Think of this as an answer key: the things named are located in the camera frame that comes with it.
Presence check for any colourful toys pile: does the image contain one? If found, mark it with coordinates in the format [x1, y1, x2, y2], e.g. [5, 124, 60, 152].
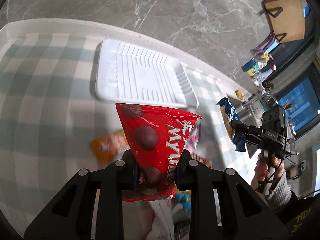
[241, 32, 277, 86]

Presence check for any white plastic tray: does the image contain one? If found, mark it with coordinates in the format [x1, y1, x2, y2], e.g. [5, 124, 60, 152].
[95, 39, 199, 108]

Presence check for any blue yellow snack packet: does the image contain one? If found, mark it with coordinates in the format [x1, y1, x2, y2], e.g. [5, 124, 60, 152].
[175, 189, 191, 215]

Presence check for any white snack packet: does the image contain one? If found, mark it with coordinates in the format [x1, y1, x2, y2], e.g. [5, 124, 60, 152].
[146, 199, 174, 239]

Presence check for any blue snack bag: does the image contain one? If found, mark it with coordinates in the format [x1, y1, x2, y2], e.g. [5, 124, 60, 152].
[217, 98, 246, 152]

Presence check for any red chocolate snack bag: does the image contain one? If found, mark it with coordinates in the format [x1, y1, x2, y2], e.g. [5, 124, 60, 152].
[116, 103, 201, 202]

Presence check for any person's right hand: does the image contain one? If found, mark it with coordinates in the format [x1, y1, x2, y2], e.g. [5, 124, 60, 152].
[254, 153, 285, 185]

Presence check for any green white checkered tablecloth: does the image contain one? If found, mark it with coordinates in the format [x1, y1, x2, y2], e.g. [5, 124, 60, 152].
[1, 18, 255, 235]

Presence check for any brown paper bag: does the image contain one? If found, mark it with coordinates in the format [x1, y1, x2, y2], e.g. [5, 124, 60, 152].
[264, 0, 305, 43]

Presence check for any orange snack packet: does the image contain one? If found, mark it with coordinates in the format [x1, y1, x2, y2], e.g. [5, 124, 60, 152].
[89, 131, 130, 165]

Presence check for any grey knit sleeve forearm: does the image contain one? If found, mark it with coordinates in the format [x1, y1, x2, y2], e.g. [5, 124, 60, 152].
[265, 173, 292, 211]

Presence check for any dark tv cabinet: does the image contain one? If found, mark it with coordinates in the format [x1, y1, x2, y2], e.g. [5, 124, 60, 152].
[264, 5, 319, 138]

